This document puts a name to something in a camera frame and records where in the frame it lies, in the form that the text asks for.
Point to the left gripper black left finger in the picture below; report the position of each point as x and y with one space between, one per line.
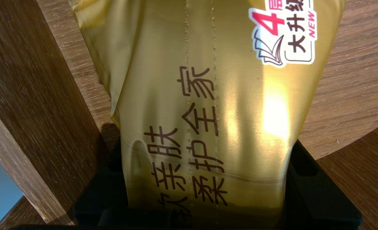
102 198

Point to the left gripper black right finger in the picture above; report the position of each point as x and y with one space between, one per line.
313 198

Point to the curved-front wooden drawer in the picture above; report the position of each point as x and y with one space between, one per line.
351 95

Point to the gold tissue pack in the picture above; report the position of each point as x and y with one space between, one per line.
208 111

